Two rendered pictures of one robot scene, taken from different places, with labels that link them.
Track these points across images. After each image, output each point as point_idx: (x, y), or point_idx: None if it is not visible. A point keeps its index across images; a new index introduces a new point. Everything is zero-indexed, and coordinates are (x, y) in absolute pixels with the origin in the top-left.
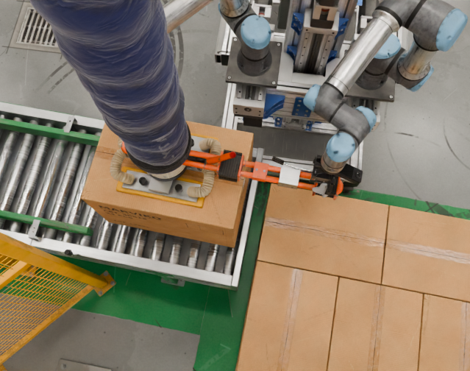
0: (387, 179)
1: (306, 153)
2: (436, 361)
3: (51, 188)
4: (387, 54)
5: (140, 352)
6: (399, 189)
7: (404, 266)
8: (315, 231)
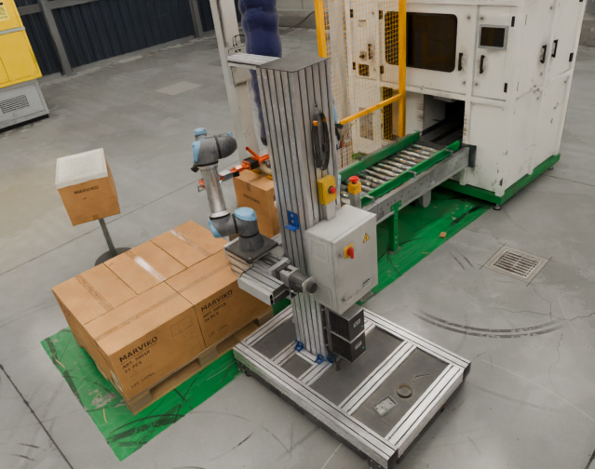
0: (223, 400)
1: (281, 332)
2: (110, 283)
3: (344, 196)
4: (237, 208)
5: None
6: (209, 403)
7: (157, 294)
8: (219, 268)
